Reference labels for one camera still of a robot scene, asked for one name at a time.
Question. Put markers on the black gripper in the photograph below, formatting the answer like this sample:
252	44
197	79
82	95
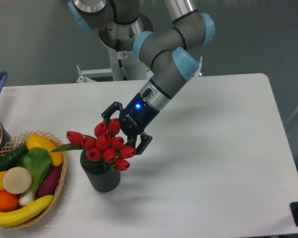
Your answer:
134	118

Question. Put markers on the red tulip bouquet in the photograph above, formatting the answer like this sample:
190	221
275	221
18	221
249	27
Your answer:
103	151

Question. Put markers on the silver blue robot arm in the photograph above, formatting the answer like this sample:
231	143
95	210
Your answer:
134	50

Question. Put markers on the dark grey ribbed vase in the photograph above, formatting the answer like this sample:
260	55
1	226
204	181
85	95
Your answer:
101	178

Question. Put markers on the yellow squash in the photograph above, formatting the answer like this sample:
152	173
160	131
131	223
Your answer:
38	141

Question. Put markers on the green bok choy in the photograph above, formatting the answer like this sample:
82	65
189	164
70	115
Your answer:
38	162

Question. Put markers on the purple sweet potato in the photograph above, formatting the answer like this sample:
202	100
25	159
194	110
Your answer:
50	183

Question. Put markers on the woven wicker basket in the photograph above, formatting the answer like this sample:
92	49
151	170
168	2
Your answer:
21	140

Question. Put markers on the green cucumber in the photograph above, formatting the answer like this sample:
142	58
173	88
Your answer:
11	159

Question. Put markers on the beige round slice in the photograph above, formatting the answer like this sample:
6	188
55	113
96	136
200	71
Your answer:
17	180

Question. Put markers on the orange fruit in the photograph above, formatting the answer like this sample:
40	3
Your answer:
8	201

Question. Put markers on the yellow banana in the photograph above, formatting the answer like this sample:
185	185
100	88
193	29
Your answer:
24	214

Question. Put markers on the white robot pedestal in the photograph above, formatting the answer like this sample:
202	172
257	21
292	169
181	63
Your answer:
126	66

